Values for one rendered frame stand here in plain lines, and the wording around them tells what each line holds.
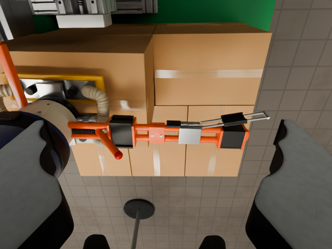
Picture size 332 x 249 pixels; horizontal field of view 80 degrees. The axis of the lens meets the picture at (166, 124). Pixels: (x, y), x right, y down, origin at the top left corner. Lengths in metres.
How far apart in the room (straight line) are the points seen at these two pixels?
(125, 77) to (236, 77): 0.68
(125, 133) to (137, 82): 0.20
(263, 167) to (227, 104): 1.35
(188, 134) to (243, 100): 0.69
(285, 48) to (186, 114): 1.00
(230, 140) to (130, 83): 0.40
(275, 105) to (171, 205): 1.69
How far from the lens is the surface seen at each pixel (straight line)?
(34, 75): 0.81
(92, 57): 0.75
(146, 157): 1.45
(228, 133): 0.65
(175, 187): 2.50
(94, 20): 0.67
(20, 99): 0.72
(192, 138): 0.64
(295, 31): 1.88
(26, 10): 1.41
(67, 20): 0.70
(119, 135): 0.65
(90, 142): 0.86
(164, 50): 1.11
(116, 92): 0.77
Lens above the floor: 1.63
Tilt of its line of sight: 58 degrees down
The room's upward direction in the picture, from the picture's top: 178 degrees counter-clockwise
